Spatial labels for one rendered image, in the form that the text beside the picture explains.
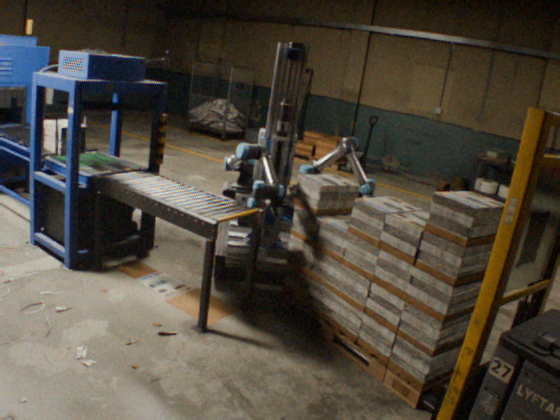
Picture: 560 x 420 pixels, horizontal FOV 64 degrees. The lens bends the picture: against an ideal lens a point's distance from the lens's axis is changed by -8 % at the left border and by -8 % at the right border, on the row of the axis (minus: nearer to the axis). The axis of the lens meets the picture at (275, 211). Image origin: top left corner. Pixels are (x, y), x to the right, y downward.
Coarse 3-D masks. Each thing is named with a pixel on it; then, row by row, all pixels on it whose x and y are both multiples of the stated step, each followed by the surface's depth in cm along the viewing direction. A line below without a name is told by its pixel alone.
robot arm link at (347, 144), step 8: (344, 144) 391; (352, 144) 391; (344, 152) 391; (352, 152) 389; (352, 160) 389; (352, 168) 392; (360, 168) 390; (360, 176) 389; (360, 184) 392; (368, 184) 390; (368, 192) 388
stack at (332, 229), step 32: (320, 224) 346; (288, 256) 378; (320, 256) 347; (352, 256) 321; (384, 256) 298; (320, 288) 349; (352, 288) 322; (320, 320) 350; (352, 320) 323; (384, 352) 301
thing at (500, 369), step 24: (552, 312) 249; (504, 336) 219; (528, 336) 219; (552, 336) 221; (504, 360) 217; (528, 360) 206; (552, 360) 201; (504, 384) 217; (528, 384) 206; (552, 384) 197; (480, 408) 227; (504, 408) 218; (528, 408) 206; (552, 408) 196
